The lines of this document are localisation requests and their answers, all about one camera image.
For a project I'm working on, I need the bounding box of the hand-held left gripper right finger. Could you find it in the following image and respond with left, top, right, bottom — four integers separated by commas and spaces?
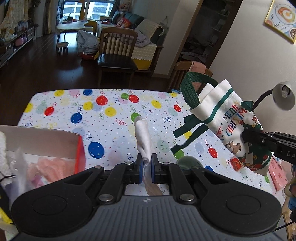
151, 153, 234, 205

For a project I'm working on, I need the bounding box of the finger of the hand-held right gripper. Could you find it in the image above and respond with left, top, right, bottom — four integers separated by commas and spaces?
242, 129, 279, 152

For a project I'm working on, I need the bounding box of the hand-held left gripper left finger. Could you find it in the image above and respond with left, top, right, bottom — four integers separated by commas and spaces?
58, 153, 144, 205

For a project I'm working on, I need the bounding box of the white sock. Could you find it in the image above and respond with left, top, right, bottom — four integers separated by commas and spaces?
134, 116, 164, 196

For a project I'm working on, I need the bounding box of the white green christmas tote bag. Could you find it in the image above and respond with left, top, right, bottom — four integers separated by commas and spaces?
171, 71, 271, 176

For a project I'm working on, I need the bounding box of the red white cardboard box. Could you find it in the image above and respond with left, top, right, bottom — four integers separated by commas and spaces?
0, 125, 86, 193

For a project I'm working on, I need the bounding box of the clear plastic bag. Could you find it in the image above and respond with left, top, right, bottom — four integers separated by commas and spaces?
13, 151, 30, 195

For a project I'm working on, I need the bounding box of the white fuzzy cloth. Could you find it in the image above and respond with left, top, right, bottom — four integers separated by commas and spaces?
0, 131, 13, 179

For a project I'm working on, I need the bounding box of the person's right hand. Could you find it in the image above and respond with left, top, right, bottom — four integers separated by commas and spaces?
284, 183, 296, 210

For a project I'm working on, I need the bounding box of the pink printed plastic bag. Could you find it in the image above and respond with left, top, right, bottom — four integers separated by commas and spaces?
268, 156, 283, 192

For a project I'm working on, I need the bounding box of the white desk lamp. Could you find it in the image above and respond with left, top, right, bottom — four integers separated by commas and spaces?
252, 81, 295, 112

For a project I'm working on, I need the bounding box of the balloon print tablecloth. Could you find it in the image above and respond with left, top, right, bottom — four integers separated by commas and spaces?
17, 88, 285, 202

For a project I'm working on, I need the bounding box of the pink fuzzy cloth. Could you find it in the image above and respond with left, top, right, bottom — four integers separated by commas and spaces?
25, 156, 78, 188

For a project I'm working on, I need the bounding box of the pink towel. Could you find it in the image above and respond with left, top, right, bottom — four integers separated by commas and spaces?
188, 61, 207, 90

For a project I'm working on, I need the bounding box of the wooden chair dark seat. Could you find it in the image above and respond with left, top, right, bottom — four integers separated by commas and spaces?
97, 27, 139, 88

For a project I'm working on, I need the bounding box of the sofa with lace cover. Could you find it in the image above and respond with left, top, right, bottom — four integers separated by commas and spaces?
97, 11, 164, 71

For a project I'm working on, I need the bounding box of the gold framed food poster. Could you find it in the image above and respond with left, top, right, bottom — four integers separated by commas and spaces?
264, 0, 296, 44

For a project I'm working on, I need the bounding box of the grey cloth bundle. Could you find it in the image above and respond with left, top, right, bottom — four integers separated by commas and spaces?
76, 30, 99, 55

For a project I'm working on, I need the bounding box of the cream blanket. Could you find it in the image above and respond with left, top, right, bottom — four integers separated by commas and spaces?
134, 19, 163, 43

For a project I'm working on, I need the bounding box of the small wooden stool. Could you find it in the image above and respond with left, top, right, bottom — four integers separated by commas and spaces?
56, 42, 69, 56

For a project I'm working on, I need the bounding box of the red cushion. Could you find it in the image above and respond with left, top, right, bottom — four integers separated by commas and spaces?
116, 17, 131, 29

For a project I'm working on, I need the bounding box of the small yellow chair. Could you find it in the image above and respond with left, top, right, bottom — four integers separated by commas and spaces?
84, 20, 98, 35

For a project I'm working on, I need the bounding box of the wooden coffee table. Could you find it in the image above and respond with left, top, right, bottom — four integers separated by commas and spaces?
56, 20, 89, 44

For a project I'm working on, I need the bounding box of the large window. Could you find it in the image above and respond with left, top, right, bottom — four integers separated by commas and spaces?
58, 0, 116, 21

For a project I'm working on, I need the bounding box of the wooden giraffe figure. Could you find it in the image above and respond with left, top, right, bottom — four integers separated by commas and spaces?
79, 0, 87, 20

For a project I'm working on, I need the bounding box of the grey yellow curtain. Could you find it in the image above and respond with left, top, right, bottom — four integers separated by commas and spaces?
44, 0, 59, 35

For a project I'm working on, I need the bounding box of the low tv cabinet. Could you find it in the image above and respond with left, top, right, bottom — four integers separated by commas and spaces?
0, 25, 36, 68

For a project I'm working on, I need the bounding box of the floral cloth cover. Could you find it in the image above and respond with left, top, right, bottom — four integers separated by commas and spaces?
0, 0, 26, 35

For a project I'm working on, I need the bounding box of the black cable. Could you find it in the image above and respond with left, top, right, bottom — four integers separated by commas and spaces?
274, 220, 292, 232

